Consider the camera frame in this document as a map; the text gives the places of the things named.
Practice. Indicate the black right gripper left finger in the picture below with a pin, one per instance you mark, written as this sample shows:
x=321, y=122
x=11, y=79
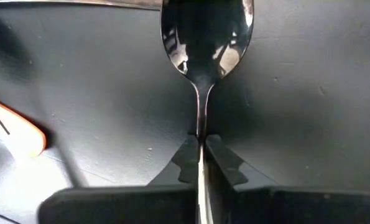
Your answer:
x=116, y=207

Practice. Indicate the dark polished metal spoon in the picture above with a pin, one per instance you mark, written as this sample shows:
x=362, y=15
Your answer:
x=203, y=37

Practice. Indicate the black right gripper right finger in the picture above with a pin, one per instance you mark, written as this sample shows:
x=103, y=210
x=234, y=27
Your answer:
x=296, y=208

